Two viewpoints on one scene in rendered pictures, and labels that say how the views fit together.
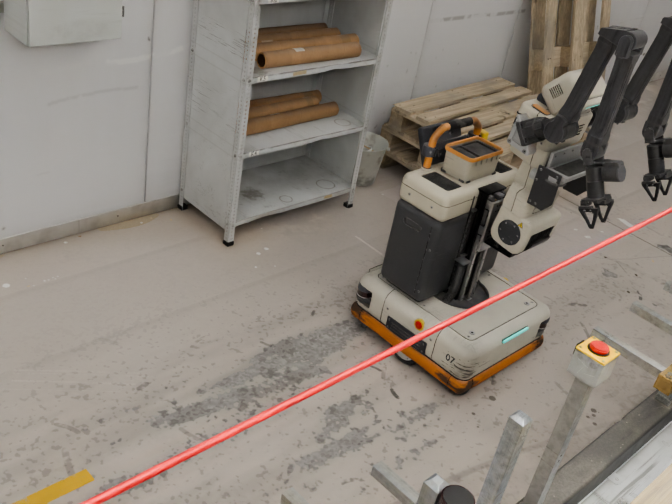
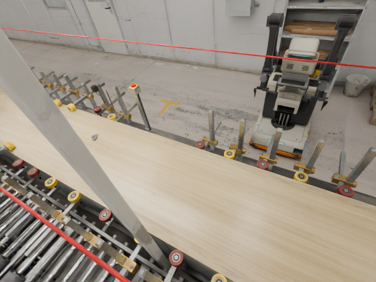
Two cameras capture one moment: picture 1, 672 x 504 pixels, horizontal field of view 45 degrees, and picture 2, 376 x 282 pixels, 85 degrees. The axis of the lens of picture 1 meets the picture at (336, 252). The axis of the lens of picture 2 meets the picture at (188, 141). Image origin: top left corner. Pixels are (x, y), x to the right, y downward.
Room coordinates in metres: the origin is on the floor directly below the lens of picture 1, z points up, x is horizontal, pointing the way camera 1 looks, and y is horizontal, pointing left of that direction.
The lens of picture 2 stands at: (1.66, -2.27, 2.14)
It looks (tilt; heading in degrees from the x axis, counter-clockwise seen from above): 46 degrees down; 85
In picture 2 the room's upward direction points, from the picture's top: 10 degrees counter-clockwise
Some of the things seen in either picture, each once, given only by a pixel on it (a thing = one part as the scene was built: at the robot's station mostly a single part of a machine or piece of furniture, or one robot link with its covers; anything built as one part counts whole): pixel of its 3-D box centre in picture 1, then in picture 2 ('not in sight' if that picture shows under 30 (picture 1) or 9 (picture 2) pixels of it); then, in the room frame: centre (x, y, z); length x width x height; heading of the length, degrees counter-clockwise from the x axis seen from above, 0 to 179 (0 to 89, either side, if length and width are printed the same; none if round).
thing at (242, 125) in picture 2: not in sight; (240, 141); (2.16, -1.23, 0.91); 0.04 x 0.04 x 0.48; 49
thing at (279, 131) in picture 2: not in sight; (273, 152); (2.35, -1.40, 0.89); 0.04 x 0.04 x 0.48; 49
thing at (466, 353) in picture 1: (451, 311); (280, 129); (3.03, -0.56, 0.16); 0.67 x 0.64 x 0.25; 49
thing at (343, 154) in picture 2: not in sight; (341, 174); (2.73, -1.66, 0.81); 0.43 x 0.03 x 0.04; 49
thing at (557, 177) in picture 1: (562, 174); (292, 84); (2.84, -0.78, 0.99); 0.28 x 0.16 x 0.22; 139
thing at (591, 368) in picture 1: (592, 363); (134, 89); (1.41, -0.59, 1.18); 0.07 x 0.07 x 0.08; 49
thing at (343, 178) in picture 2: not in sight; (344, 181); (2.71, -1.71, 0.81); 0.14 x 0.06 x 0.05; 139
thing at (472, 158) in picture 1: (471, 159); not in sight; (3.10, -0.48, 0.87); 0.23 x 0.15 x 0.11; 139
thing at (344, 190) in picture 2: not in sight; (342, 194); (2.60, -1.81, 0.85); 0.08 x 0.08 x 0.11
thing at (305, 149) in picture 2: not in sight; (302, 161); (2.54, -1.50, 0.82); 0.43 x 0.03 x 0.04; 49
